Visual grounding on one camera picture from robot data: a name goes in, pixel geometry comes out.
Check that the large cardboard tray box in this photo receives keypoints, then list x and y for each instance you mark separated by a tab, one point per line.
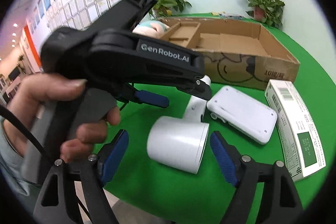
241	53

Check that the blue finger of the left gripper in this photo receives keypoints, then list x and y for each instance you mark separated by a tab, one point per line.
152	99

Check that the person left hand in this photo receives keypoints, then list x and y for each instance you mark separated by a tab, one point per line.
41	87

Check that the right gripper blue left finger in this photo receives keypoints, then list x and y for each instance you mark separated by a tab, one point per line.
111	154

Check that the potted green plant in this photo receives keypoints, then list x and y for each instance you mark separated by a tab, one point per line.
165	8
268	12

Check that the white green medicine box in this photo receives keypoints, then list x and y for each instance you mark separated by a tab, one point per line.
300	142

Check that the white device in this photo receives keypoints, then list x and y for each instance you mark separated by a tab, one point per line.
248	115

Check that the white hair dryer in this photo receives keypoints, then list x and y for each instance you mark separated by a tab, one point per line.
180	142

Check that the teal pink plush toy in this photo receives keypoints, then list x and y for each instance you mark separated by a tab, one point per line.
151	28

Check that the small cardboard box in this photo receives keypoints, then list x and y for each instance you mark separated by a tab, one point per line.
184	34

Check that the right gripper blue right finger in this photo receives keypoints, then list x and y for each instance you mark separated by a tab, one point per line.
227	158

